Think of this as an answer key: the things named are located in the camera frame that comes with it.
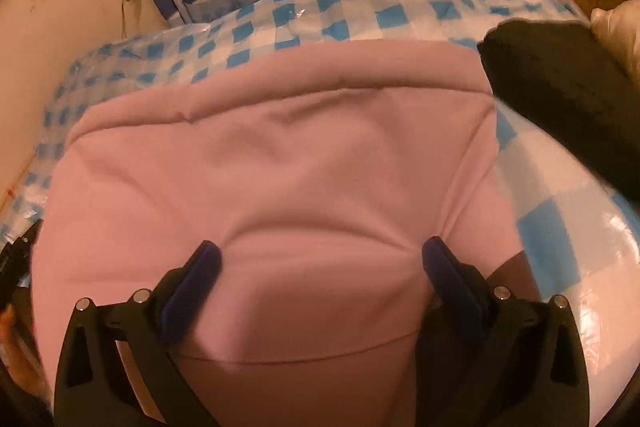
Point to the blue checkered plastic sheet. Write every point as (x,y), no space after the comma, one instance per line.
(400,17)

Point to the white quilted jacket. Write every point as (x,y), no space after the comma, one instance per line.
(617,24)

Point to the person's left hand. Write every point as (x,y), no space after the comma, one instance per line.
(20,357)

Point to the dark jacket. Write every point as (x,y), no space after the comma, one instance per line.
(550,72)

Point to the pink and brown jacket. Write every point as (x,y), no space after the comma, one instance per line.
(275,182)

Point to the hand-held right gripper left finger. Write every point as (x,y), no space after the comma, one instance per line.
(192,292)

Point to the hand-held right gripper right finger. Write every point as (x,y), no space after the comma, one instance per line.
(450,287)

